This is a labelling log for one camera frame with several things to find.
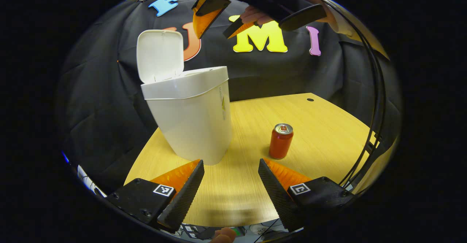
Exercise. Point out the white desktop garbage bin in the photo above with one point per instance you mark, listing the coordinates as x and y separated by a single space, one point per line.
193 122

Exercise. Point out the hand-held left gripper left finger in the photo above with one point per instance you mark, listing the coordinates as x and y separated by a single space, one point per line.
188 195

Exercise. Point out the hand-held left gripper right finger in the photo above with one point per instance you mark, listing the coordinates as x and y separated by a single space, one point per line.
275 195

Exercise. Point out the red pop can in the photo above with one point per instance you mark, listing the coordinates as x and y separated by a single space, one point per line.
281 144

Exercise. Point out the wooden desktop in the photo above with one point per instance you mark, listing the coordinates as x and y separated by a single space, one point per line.
321 133

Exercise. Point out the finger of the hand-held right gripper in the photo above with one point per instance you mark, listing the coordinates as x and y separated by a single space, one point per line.
235 27
211 4

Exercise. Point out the black backdrop cloth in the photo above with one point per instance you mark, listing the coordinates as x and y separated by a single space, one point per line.
109 89

